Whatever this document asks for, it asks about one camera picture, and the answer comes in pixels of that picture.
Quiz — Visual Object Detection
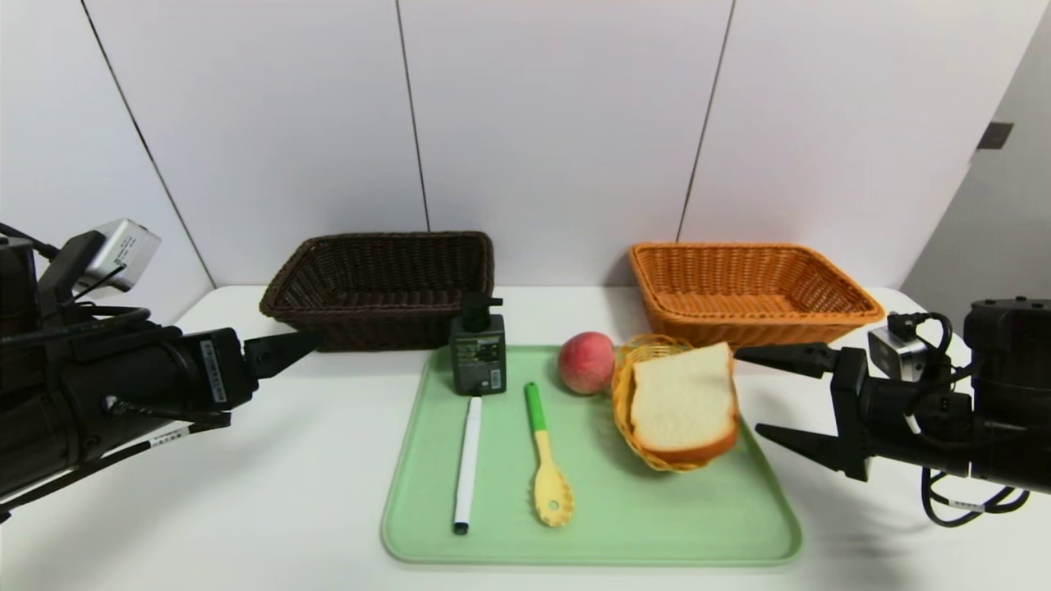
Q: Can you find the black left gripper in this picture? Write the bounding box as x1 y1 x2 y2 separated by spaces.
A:
57 327 325 458

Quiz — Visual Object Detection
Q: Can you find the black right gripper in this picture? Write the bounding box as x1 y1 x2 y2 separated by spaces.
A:
733 341 975 482

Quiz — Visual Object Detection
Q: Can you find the white bread slice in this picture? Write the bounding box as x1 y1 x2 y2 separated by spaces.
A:
629 341 740 465

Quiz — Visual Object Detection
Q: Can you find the dark soap dispenser bottle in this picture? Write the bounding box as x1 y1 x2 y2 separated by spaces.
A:
448 292 507 397

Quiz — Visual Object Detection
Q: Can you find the white marker pen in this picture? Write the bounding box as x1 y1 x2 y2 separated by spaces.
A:
452 396 484 536

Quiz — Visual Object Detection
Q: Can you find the red peach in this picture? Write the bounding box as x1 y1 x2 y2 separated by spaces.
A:
558 331 617 396

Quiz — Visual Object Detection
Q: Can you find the orange wicker basket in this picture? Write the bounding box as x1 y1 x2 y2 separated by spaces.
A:
628 241 886 354

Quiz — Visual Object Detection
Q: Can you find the dark brown wicker basket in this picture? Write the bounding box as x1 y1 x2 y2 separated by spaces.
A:
259 231 496 353

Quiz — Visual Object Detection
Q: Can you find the light green plastic tray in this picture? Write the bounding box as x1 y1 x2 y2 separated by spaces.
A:
380 343 804 567

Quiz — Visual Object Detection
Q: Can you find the green yellow pasta spoon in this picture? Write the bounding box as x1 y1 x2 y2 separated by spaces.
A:
524 382 575 528

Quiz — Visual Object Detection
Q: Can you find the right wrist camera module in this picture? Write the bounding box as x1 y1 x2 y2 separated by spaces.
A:
868 314 933 383

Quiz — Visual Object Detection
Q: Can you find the thin black left camera cable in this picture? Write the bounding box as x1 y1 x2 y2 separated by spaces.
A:
0 396 233 518

